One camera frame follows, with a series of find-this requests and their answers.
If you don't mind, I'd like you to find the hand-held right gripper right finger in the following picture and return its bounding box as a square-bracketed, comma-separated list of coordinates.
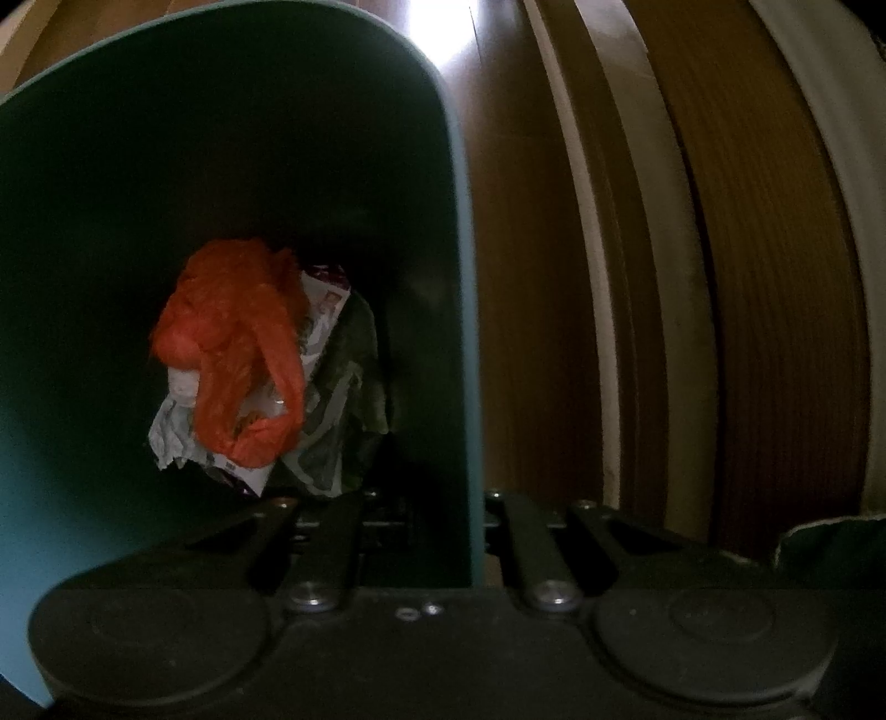
[483, 490, 694, 614]

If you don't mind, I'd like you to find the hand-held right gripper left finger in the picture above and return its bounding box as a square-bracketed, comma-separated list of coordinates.
[183, 491, 389, 614]

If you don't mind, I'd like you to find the dark green wrapper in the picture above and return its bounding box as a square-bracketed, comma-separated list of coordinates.
[277, 294, 400, 500]

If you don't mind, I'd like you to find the white paper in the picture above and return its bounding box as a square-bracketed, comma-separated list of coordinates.
[148, 363, 209, 473]

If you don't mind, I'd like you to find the white printed snack packet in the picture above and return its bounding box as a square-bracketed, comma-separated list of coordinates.
[200, 265, 354, 500]

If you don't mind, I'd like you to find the orange plastic bag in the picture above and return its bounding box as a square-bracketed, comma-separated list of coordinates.
[148, 239, 310, 469]

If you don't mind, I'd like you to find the dark green trash bin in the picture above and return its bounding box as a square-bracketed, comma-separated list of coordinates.
[0, 0, 483, 708]

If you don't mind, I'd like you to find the wooden furniture panel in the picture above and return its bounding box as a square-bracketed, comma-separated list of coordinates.
[519, 0, 886, 563]

